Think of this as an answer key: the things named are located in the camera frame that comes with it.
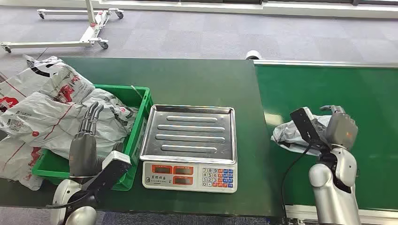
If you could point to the white wheeled stand frame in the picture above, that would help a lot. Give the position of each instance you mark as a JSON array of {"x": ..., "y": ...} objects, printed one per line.
[{"x": 90, "y": 34}]

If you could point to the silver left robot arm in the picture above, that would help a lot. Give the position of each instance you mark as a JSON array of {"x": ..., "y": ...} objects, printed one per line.
[{"x": 81, "y": 216}]

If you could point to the silver conveyor frame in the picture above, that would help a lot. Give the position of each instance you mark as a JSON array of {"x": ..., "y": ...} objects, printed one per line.
[{"x": 311, "y": 63}]

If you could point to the white conveyor end roller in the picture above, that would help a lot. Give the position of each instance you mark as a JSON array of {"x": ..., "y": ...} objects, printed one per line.
[{"x": 252, "y": 54}]

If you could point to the clear plastic strip on crate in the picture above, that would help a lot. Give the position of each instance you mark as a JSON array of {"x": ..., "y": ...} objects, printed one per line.
[{"x": 136, "y": 92}]

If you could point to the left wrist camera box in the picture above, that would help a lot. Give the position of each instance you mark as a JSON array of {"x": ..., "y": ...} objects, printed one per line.
[{"x": 108, "y": 174}]

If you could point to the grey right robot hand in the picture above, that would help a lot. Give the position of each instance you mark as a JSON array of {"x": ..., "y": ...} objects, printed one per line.
[{"x": 342, "y": 130}]

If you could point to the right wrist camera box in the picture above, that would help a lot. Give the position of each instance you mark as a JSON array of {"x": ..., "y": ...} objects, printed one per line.
[{"x": 306, "y": 125}]

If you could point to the white scale with steel tray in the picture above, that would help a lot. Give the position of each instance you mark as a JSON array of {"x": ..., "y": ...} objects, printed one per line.
[{"x": 189, "y": 136}]

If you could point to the large white mailer bag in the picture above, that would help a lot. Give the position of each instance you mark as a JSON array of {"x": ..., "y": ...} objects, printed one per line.
[{"x": 46, "y": 121}]

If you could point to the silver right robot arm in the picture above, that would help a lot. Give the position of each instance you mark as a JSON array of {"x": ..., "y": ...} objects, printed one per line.
[{"x": 334, "y": 198}]

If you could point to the grey red-print mailer package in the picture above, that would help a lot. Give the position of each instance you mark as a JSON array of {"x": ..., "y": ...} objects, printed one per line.
[{"x": 289, "y": 136}]

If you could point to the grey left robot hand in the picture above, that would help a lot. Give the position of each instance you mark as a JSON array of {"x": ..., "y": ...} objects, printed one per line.
[{"x": 82, "y": 155}]

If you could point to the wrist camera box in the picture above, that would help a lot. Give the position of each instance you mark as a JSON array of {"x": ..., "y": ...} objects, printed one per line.
[
  {"x": 108, "y": 174},
  {"x": 306, "y": 125}
]

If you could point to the white mailer bag red print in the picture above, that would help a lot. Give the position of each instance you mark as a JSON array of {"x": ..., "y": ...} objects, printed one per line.
[{"x": 15, "y": 164}]

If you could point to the green conveyor belt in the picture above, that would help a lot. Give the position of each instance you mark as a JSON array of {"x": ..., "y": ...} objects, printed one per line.
[{"x": 357, "y": 99}]

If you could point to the green plastic crate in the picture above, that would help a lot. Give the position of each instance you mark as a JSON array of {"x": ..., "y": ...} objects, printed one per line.
[{"x": 53, "y": 167}]

